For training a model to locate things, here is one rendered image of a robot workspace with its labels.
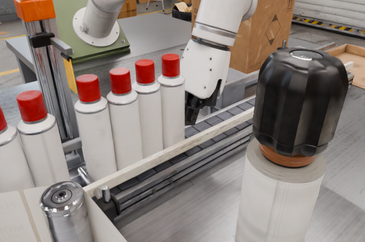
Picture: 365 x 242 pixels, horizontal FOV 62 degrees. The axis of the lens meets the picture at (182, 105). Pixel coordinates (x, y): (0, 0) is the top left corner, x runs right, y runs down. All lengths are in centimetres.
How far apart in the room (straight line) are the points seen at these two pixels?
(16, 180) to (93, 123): 13
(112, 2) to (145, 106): 66
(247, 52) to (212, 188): 56
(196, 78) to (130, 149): 18
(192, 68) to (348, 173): 40
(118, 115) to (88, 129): 5
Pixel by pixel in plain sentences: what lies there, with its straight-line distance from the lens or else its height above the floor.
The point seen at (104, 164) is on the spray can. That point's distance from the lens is 54.
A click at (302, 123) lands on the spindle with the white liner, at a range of 29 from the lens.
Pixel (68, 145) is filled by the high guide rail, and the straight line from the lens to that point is 56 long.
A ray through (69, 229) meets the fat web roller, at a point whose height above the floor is 104.
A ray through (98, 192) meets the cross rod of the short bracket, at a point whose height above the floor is 91.
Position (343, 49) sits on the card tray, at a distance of 147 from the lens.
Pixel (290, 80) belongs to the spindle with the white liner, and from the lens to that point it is 28.
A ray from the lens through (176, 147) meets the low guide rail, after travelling 59.
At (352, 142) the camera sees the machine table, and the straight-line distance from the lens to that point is 86.
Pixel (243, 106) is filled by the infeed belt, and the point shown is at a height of 88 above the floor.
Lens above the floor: 128
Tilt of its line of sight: 29 degrees down
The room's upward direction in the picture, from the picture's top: straight up
